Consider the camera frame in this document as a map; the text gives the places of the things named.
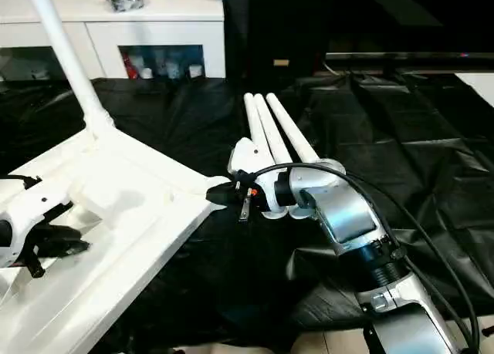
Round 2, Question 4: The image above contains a grey metal rail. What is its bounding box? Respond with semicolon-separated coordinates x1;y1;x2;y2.
326;52;494;62

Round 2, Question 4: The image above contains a white flat board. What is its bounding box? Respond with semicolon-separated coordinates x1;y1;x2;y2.
454;72;494;105

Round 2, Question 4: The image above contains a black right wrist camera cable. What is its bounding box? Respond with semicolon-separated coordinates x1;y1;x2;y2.
246;164;482;354

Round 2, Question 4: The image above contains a white glass-door cabinet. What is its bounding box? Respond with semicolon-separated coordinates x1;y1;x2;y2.
0;0;226;80

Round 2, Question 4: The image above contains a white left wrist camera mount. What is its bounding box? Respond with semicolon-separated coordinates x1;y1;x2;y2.
0;176;75;271

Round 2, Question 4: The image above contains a red white figure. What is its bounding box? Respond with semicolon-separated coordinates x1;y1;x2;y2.
123;52;139;79

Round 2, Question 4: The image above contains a white plastic table top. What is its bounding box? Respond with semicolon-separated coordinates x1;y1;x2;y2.
0;126;235;354

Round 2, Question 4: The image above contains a black work mat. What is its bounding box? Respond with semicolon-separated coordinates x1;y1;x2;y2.
0;70;494;347

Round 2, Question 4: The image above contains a white plastic table leg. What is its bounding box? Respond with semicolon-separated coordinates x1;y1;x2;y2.
252;93;318;220
265;93;347;177
243;93;289;221
22;0;116;141

